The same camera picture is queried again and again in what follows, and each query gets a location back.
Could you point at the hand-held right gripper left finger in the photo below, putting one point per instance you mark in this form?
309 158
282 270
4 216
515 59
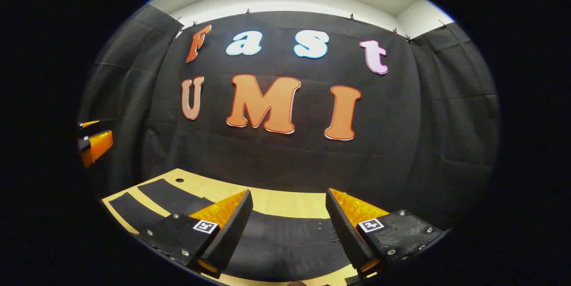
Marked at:
232 232

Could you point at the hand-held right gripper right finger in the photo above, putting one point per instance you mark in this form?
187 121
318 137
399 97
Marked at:
345 232

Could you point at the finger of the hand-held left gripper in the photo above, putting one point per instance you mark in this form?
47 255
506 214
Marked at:
98 145
89 124

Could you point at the dark blue jeans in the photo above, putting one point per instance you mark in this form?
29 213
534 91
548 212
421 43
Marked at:
285 246

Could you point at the black backdrop cloth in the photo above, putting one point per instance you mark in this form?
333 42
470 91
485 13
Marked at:
276 161

